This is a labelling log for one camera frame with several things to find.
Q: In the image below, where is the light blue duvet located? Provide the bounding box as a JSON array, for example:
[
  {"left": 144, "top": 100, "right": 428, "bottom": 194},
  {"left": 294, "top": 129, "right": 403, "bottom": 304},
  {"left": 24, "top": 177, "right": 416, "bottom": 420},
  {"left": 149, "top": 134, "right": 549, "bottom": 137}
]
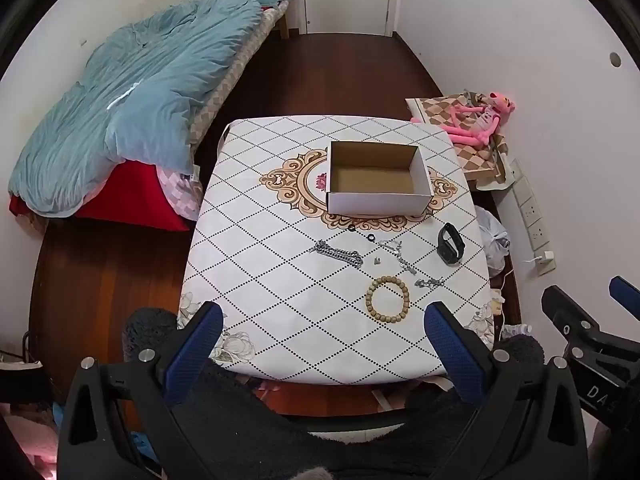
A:
[{"left": 8, "top": 0, "right": 263, "bottom": 217}]

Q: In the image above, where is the red bed sheet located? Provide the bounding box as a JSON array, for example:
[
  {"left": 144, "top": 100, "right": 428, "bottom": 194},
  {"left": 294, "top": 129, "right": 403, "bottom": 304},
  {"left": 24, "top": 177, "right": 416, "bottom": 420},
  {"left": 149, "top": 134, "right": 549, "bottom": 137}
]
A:
[{"left": 8, "top": 160, "right": 193, "bottom": 233}]

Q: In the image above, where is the white plastic bag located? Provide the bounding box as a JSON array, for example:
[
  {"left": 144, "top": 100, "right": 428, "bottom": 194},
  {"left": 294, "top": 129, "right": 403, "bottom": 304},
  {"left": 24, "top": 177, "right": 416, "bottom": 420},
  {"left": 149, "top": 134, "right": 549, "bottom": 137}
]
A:
[{"left": 474, "top": 205, "right": 513, "bottom": 277}]

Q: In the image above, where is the pink checked cloth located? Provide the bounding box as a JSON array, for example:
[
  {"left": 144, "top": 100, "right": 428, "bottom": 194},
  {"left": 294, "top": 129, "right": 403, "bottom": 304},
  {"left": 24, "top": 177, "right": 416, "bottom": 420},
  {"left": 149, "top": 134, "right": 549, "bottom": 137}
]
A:
[{"left": 156, "top": 165, "right": 203, "bottom": 222}]

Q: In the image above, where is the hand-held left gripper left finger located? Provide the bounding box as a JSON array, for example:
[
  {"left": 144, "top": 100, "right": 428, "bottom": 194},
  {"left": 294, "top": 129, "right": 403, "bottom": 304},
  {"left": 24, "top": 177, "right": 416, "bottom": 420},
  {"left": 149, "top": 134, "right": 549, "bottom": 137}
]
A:
[{"left": 57, "top": 301, "right": 224, "bottom": 480}]

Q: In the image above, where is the diamond patterned tablecloth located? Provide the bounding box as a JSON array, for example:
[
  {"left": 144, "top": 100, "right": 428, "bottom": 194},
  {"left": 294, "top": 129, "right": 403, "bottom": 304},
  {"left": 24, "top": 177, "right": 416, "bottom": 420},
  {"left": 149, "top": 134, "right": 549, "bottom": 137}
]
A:
[{"left": 177, "top": 115, "right": 501, "bottom": 386}]

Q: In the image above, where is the wooden bed frame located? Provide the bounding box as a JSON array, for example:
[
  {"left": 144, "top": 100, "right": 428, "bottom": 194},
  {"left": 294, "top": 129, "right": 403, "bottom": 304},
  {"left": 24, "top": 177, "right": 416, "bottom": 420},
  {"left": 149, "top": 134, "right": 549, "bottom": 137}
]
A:
[{"left": 270, "top": 2, "right": 291, "bottom": 41}]

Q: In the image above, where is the brown checkered cloth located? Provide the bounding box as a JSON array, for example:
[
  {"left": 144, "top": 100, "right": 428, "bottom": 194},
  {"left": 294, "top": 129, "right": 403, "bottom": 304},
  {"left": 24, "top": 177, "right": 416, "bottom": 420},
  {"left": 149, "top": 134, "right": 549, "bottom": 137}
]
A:
[{"left": 405, "top": 94, "right": 512, "bottom": 190}]

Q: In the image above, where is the beige checkered mattress cover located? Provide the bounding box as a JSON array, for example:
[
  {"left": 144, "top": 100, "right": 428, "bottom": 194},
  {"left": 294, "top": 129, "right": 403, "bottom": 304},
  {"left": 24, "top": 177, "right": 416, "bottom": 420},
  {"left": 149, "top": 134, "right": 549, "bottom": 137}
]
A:
[{"left": 189, "top": 2, "right": 290, "bottom": 147}]

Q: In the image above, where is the thin silver necklace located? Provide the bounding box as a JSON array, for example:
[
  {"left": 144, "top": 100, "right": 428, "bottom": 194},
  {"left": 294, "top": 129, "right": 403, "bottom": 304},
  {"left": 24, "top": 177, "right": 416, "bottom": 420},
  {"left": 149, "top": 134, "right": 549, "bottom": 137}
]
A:
[{"left": 378, "top": 240, "right": 417, "bottom": 276}]

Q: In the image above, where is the wooden bead bracelet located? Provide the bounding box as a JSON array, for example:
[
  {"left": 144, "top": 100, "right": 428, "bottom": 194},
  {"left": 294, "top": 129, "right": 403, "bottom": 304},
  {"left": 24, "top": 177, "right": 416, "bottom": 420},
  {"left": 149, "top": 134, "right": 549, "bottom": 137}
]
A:
[{"left": 365, "top": 275, "right": 412, "bottom": 320}]

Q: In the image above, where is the white power strip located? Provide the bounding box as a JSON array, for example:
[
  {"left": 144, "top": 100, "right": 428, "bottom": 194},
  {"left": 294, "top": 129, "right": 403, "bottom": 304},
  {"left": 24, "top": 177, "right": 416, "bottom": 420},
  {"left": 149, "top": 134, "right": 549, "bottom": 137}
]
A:
[{"left": 506, "top": 159, "right": 557, "bottom": 277}]

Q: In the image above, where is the cardboard box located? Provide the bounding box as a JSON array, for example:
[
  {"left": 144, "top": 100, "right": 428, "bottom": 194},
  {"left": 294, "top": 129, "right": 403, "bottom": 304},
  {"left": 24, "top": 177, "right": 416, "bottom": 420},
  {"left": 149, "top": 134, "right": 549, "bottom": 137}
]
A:
[{"left": 327, "top": 141, "right": 433, "bottom": 217}]

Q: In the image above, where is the thick silver chain bracelet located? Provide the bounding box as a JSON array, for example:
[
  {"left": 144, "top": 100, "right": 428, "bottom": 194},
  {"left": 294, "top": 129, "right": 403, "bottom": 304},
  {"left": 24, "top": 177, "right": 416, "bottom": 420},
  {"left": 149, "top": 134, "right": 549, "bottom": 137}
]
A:
[{"left": 313, "top": 241, "right": 364, "bottom": 270}]

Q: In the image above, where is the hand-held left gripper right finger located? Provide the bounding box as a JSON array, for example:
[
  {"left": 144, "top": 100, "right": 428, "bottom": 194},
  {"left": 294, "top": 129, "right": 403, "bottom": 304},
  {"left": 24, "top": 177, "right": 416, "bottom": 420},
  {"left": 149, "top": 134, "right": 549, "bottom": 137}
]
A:
[{"left": 424, "top": 301, "right": 588, "bottom": 480}]

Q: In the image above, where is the black smart band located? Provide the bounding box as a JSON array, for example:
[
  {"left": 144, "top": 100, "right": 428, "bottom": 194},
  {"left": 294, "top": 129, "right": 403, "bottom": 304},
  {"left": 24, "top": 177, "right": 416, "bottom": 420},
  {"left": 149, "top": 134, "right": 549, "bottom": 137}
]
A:
[{"left": 437, "top": 223, "right": 466, "bottom": 265}]

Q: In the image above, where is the pink panther plush toy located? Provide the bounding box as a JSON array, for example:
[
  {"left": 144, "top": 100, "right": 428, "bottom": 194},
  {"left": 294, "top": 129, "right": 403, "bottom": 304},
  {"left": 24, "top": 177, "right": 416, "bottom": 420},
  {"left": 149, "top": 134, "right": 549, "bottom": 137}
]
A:
[{"left": 411, "top": 91, "right": 516, "bottom": 148}]

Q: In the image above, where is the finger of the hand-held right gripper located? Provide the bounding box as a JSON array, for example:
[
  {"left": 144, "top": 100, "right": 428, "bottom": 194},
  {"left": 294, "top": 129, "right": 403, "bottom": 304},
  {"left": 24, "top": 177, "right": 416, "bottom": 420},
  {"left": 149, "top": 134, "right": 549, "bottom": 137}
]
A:
[
  {"left": 609, "top": 276, "right": 640, "bottom": 318},
  {"left": 541, "top": 285, "right": 601, "bottom": 346}
]

